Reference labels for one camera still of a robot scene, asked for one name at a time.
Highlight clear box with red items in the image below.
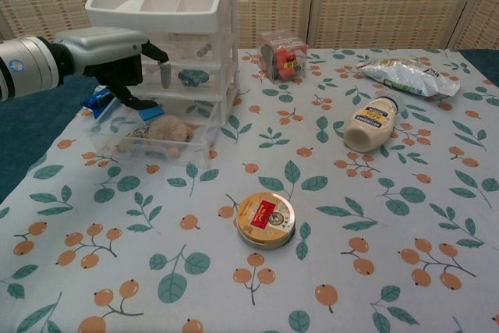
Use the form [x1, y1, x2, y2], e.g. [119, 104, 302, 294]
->
[257, 30, 309, 83]

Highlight silver white snack bag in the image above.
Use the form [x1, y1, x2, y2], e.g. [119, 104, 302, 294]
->
[356, 56, 462, 98]

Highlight cream mayonnaise squeeze bottle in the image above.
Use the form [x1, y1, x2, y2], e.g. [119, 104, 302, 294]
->
[342, 90, 406, 153]

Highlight blue snack packet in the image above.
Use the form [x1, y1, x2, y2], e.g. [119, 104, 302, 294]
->
[80, 86, 119, 119]

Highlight blue white small box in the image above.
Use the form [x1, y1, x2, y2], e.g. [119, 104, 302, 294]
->
[138, 105, 165, 120]

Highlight white plastic drawer organizer frame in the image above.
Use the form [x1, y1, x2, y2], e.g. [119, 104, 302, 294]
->
[84, 0, 239, 127]

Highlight floral leaf berry tablecloth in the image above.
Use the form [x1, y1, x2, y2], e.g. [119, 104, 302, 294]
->
[0, 48, 499, 333]

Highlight woven bamboo folding screen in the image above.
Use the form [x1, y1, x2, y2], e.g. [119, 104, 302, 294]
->
[0, 0, 499, 53]

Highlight beige plush turtle toy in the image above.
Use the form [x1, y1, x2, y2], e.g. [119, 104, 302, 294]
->
[146, 114, 196, 158]

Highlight small metal keychain trinkets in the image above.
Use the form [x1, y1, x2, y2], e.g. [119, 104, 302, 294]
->
[115, 129, 148, 154]

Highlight teal toy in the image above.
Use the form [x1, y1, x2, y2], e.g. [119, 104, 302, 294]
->
[177, 69, 210, 87]

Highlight round yellow red tin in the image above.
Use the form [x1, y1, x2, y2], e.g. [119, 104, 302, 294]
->
[235, 191, 297, 250]

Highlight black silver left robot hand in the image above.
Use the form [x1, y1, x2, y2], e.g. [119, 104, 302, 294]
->
[54, 27, 172, 115]

